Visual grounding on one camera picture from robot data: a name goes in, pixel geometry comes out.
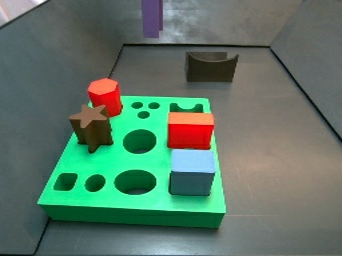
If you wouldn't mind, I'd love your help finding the purple arch block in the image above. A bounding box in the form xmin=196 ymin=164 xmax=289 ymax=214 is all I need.
xmin=142 ymin=0 xmax=163 ymax=38

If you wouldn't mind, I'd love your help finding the blue cube block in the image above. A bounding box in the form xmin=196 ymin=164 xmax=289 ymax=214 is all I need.
xmin=170 ymin=149 xmax=216 ymax=196

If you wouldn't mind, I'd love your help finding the green shape sorter board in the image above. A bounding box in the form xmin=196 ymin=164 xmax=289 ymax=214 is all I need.
xmin=37 ymin=96 xmax=226 ymax=228

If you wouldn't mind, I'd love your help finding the brown star block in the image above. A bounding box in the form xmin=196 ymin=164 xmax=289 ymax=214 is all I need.
xmin=69 ymin=105 xmax=114 ymax=153

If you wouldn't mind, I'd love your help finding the red square block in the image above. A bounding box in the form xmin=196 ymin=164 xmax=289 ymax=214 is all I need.
xmin=167 ymin=112 xmax=214 ymax=150

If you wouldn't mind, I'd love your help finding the red octagonal prism block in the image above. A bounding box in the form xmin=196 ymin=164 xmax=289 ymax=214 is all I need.
xmin=88 ymin=78 xmax=123 ymax=117

